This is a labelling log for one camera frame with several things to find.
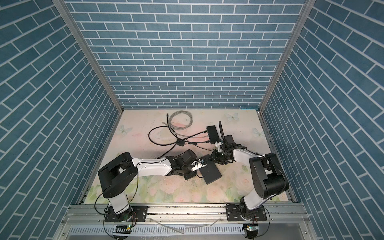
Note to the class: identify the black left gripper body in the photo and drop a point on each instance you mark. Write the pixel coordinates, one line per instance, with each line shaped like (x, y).
(187, 171)

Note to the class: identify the black power adapter with cord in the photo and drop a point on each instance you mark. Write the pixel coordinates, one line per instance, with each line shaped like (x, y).
(186, 142)

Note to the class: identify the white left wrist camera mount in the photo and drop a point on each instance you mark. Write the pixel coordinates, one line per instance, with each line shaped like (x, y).
(200, 163)

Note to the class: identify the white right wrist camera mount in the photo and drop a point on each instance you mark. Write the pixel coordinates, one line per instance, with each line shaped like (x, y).
(219, 146)

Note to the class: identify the aluminium front rail frame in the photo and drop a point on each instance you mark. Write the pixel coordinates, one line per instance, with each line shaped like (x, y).
(217, 221)

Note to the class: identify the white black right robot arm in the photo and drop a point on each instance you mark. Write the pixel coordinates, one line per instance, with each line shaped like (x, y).
(268, 177)

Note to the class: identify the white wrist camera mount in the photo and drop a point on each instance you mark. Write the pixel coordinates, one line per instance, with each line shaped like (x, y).
(200, 163)
(219, 146)

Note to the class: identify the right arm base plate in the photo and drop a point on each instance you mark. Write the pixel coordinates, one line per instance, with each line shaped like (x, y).
(246, 212)

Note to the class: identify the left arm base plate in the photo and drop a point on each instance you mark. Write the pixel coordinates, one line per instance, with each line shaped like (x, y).
(133, 214)

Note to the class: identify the aluminium corner post left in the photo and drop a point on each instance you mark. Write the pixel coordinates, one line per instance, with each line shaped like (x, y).
(77, 34)

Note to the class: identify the aluminium corner post right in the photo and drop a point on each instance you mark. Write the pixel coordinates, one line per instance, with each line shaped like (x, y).
(304, 14)

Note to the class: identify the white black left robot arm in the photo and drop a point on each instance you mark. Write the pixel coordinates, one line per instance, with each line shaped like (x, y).
(116, 175)

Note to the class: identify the aluminium corner post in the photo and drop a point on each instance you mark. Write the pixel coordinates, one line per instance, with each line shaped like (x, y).
(77, 34)
(304, 14)

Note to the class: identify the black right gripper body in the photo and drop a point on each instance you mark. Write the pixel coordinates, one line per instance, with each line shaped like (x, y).
(220, 157)

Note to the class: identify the large black box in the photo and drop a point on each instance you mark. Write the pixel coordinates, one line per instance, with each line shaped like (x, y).
(209, 170)

